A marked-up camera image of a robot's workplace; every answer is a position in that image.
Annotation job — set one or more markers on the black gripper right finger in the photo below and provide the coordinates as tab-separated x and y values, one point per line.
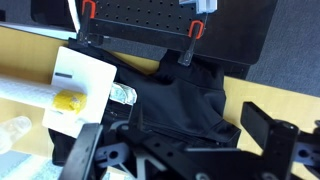
280	146

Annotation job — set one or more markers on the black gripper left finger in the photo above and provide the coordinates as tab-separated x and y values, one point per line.
81	153

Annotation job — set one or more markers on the black zip jacket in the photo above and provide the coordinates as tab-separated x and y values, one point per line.
180	100

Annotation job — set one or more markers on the white cutting board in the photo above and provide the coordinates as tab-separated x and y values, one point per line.
86	76

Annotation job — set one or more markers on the black perforated breadboard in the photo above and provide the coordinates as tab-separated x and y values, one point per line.
150	13

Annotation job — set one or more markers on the aluminium extrusion bar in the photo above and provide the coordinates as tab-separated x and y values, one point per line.
203	5

